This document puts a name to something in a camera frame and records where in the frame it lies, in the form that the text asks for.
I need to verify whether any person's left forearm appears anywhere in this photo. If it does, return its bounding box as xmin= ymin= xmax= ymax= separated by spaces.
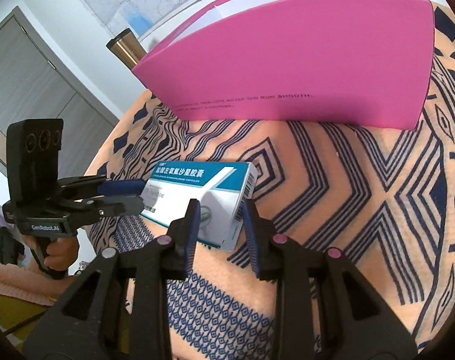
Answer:
xmin=0 ymin=253 xmax=63 ymax=308

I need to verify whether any grey door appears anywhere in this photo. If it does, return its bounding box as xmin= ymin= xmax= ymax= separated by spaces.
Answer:
xmin=0 ymin=5 xmax=120 ymax=169

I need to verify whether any teal and white medicine box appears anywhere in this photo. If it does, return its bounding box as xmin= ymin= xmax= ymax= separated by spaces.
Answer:
xmin=139 ymin=160 xmax=259 ymax=252

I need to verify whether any pink cardboard box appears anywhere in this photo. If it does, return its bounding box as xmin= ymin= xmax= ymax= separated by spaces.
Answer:
xmin=132 ymin=0 xmax=436 ymax=132

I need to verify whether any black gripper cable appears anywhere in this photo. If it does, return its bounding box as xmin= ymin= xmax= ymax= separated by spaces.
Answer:
xmin=2 ymin=300 xmax=52 ymax=337

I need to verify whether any person's left hand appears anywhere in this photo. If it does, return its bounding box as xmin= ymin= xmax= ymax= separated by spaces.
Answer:
xmin=43 ymin=237 xmax=80 ymax=273

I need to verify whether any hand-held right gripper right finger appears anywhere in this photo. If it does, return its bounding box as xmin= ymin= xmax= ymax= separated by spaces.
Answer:
xmin=239 ymin=198 xmax=419 ymax=360

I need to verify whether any orange patterned blanket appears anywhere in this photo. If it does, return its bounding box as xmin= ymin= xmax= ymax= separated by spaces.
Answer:
xmin=83 ymin=4 xmax=455 ymax=360

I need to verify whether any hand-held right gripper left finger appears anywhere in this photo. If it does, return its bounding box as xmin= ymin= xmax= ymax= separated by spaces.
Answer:
xmin=23 ymin=198 xmax=202 ymax=360

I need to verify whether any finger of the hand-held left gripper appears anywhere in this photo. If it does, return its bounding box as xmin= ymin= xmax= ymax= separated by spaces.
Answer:
xmin=57 ymin=174 xmax=147 ymax=200
xmin=62 ymin=194 xmax=145 ymax=221

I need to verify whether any gold metal flask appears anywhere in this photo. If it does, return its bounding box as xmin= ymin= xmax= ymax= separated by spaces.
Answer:
xmin=106 ymin=28 xmax=148 ymax=72

